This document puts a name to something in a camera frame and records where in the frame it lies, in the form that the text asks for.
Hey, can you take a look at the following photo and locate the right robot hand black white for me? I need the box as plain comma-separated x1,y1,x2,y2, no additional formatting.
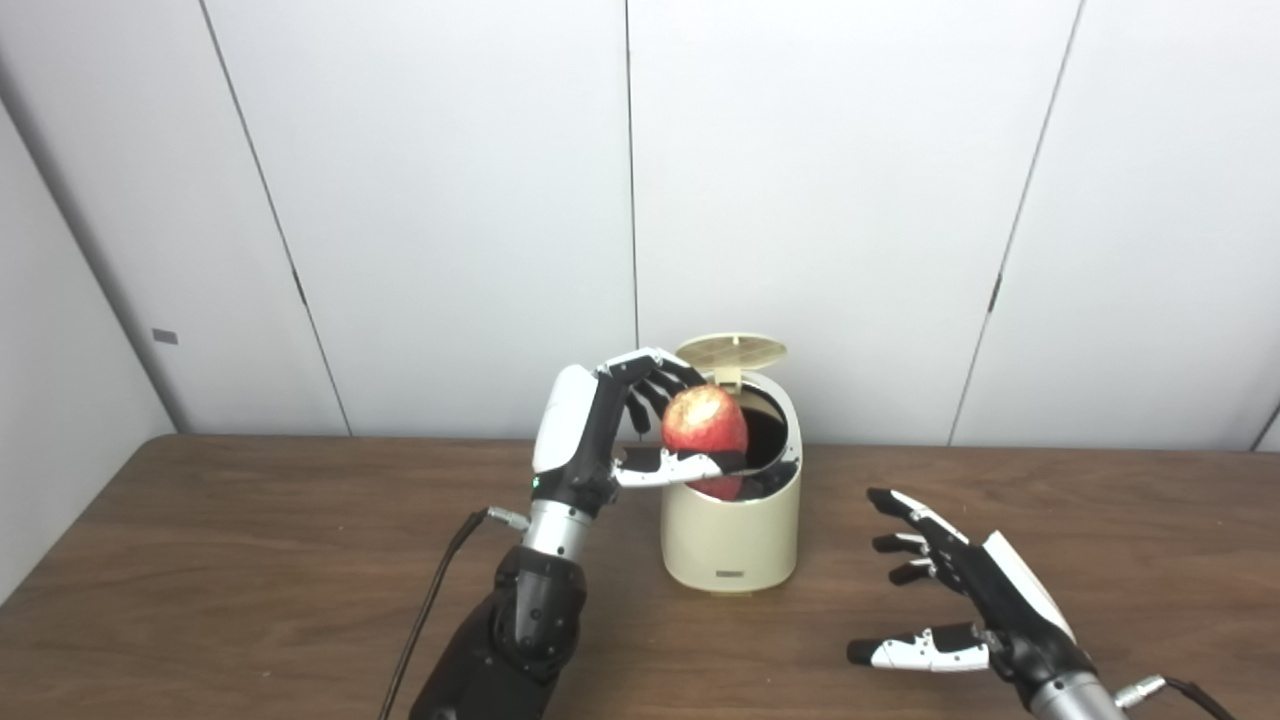
846,487,1099,701

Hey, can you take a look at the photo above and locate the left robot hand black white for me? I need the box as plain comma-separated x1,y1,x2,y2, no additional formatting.
530,347,749,519

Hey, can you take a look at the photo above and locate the red apple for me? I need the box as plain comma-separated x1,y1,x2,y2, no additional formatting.
661,384,750,501

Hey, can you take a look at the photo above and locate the cream round bin lid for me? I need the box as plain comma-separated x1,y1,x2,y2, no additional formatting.
675,333,788,389

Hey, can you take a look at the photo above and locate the cream-colored bin body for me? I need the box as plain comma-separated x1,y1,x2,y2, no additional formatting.
660,370,804,595

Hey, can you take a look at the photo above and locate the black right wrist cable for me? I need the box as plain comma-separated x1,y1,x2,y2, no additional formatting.
1113,675,1239,720

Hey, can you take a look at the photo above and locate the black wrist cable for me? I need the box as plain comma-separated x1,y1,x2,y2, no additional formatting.
378,506,531,720
1113,675,1239,720

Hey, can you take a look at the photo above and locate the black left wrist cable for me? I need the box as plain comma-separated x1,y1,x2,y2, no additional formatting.
378,506,531,720

